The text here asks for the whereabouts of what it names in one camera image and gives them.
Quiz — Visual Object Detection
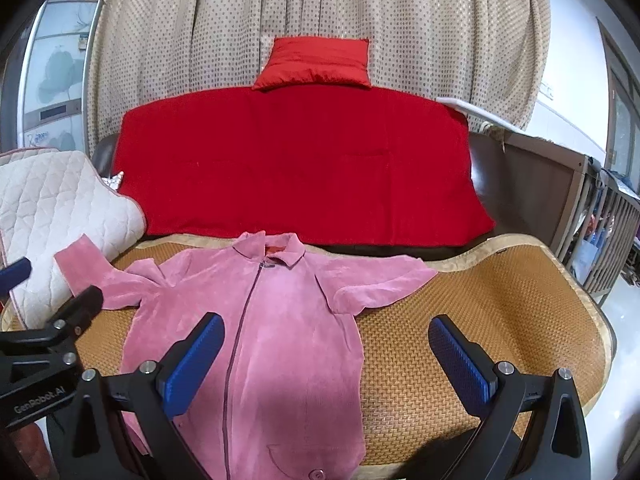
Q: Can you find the pink corduroy jacket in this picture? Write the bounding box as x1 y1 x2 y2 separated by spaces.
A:
55 232 435 479

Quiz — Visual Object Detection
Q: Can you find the white quilted cushion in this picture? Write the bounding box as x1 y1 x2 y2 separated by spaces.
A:
1 148 145 330

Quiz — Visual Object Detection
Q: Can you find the woven bamboo seat mat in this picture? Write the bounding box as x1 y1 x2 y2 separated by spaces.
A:
2 232 618 480

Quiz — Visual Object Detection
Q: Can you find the brown wooden crib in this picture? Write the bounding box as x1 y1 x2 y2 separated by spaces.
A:
499 133 639 304

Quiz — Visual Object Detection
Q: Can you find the red blanket on sofa back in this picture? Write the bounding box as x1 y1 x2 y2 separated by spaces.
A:
113 84 495 247

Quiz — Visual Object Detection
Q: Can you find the red cushion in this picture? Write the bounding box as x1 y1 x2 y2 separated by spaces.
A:
253 36 371 90

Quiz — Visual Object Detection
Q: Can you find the white flat board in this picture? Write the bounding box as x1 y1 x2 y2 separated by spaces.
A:
436 96 522 133

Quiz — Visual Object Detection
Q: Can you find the brown framed door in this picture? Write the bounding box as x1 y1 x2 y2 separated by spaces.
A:
598 22 640 194

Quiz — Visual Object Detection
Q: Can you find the beige dotted curtain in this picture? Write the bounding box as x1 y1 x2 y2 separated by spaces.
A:
87 0 551 146

